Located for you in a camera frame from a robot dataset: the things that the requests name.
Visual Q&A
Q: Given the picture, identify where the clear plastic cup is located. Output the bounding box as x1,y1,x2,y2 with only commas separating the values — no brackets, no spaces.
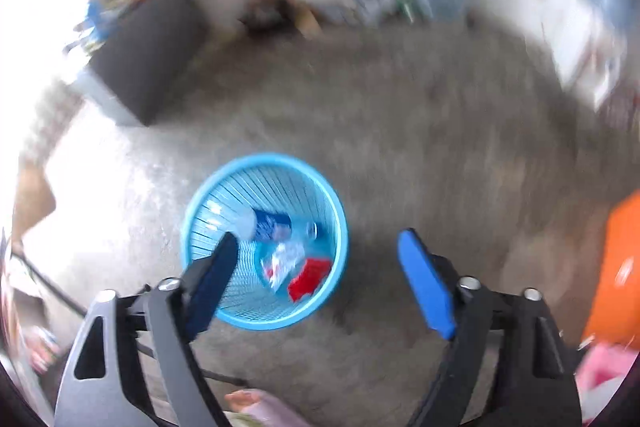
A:
262,241,306,291

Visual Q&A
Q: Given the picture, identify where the clear Pepsi plastic bottle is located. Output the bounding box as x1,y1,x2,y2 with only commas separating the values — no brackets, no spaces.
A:
234,207,320,243

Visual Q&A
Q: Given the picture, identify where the red plastic wrapper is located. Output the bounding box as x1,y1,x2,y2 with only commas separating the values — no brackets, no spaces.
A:
288,258,332,303

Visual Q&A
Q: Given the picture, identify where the blue plastic trash basket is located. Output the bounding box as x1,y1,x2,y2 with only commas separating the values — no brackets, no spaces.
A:
181,153,348,331

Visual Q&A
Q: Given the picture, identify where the pink slipper foot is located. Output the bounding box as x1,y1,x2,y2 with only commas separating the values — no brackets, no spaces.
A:
224,389,310,427

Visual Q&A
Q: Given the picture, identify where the orange plastic stool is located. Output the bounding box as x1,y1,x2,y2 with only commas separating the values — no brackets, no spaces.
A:
582,191,640,350

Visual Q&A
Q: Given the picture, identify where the grey cabinet box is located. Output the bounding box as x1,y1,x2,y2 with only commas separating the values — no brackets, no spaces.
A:
84,0,209,127

